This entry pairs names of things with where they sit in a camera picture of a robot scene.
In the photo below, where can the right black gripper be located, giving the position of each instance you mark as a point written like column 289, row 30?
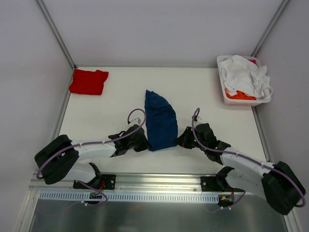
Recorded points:
column 184, row 139

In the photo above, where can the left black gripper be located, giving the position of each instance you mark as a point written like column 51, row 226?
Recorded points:
column 143, row 141

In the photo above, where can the blue mickey t shirt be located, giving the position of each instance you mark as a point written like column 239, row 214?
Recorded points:
column 161, row 122

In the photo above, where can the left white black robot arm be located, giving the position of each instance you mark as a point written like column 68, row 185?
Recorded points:
column 62, row 159

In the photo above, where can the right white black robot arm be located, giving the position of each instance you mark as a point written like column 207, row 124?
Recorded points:
column 275, row 183

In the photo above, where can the white plastic laundry basket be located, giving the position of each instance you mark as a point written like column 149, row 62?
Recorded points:
column 248, row 103

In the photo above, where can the orange t shirt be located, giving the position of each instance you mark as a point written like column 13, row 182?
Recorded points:
column 239, row 96

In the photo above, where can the white t shirt pile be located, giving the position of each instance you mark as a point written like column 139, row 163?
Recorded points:
column 248, row 75

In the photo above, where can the folded red t shirt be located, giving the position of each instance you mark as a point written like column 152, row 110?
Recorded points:
column 88, row 82

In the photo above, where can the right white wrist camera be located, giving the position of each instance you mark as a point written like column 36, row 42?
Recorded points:
column 197, row 120

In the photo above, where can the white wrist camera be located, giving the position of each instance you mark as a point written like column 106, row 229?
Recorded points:
column 197, row 120
column 136, row 121

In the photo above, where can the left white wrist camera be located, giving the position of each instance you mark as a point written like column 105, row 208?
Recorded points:
column 136, row 121

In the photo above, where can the aluminium mounting rail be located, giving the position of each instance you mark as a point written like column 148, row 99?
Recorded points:
column 162, row 183

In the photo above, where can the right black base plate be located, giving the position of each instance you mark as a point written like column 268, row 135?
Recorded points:
column 212, row 183

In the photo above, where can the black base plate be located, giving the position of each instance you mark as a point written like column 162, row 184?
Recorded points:
column 107, row 182
column 212, row 183

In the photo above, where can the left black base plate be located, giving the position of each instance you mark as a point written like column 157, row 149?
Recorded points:
column 107, row 182

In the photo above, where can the white slotted cable duct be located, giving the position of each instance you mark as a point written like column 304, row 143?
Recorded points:
column 129, row 197

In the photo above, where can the right aluminium frame post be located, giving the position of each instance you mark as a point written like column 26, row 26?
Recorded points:
column 275, row 18

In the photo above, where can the aluminium frame post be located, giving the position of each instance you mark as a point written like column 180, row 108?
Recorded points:
column 275, row 18
column 52, row 26

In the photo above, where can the left aluminium frame post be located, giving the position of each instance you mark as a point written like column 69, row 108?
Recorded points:
column 52, row 26

